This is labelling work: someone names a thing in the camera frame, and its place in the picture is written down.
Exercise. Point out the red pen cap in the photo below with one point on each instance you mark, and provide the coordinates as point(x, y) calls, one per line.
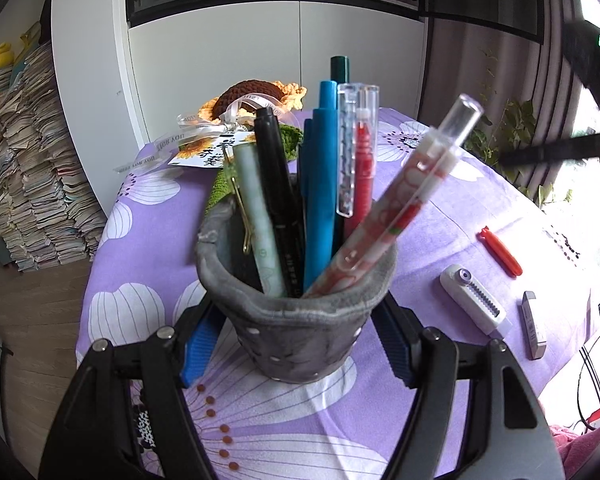
point(500, 252)

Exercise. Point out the crochet sunflower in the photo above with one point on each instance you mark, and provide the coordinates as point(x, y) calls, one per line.
point(245, 92)

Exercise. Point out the teal cloth bundle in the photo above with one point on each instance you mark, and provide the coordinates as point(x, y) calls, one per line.
point(0, 252)

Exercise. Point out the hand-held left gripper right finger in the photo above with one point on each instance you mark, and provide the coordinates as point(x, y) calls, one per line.
point(395, 345)

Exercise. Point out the sunflower gift tag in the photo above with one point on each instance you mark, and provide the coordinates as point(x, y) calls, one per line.
point(200, 155)

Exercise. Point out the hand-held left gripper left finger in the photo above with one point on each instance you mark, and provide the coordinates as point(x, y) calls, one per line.
point(200, 340)

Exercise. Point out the pink clothing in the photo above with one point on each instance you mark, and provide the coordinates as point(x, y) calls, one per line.
point(590, 455)

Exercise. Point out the pale green pen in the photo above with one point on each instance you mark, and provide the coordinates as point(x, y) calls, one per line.
point(252, 195)

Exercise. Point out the white cabinet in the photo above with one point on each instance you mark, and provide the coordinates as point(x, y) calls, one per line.
point(205, 50)

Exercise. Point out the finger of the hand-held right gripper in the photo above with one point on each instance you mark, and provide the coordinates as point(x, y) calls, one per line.
point(555, 151)

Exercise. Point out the green houseplant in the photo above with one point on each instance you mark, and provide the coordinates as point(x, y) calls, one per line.
point(515, 120)

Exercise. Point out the clear-capped red pen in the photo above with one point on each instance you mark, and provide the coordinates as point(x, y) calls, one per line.
point(364, 170)

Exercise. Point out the white printed ribbon bow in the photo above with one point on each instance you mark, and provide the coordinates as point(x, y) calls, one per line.
point(195, 132)

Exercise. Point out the stack of old papers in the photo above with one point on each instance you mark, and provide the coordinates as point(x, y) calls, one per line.
point(35, 170)

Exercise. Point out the grey curtain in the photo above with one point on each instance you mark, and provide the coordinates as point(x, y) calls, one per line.
point(555, 85)

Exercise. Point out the black marker pen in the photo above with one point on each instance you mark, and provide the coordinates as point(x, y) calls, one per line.
point(275, 175)

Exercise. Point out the white eraser stick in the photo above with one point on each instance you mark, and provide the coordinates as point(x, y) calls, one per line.
point(534, 327)

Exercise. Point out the grey pen holder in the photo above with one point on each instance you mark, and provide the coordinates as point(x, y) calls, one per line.
point(300, 340)

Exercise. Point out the white utility knife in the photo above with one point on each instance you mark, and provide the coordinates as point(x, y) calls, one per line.
point(467, 295)

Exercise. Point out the purple floral tablecloth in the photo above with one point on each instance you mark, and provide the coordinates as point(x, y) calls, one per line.
point(430, 240)

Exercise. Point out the pink patterned pen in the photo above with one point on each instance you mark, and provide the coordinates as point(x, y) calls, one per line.
point(405, 200)

